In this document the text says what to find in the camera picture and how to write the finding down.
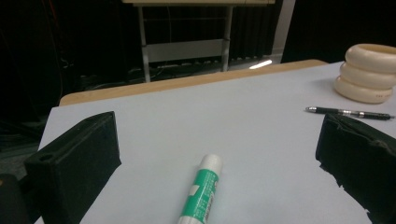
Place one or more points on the green and white glue stick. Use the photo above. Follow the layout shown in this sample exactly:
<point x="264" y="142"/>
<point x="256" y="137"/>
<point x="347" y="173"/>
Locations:
<point x="200" y="193"/>

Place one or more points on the black pen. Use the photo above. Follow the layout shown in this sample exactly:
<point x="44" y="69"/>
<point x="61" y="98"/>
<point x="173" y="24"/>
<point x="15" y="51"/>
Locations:
<point x="330" y="110"/>

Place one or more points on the cream ringed pen holder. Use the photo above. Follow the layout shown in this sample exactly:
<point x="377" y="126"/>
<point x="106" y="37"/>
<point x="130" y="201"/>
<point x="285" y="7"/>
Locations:
<point x="364" y="74"/>

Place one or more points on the white desk frame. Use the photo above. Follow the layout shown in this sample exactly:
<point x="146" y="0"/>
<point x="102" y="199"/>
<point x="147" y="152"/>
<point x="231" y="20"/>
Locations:
<point x="183" y="49"/>

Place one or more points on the white table mat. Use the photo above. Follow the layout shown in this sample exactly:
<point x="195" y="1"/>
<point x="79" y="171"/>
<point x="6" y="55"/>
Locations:
<point x="218" y="118"/>

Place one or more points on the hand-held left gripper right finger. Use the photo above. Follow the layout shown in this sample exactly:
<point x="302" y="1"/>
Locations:
<point x="361" y="161"/>

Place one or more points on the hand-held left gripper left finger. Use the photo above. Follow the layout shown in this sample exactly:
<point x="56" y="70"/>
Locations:
<point x="77" y="161"/>

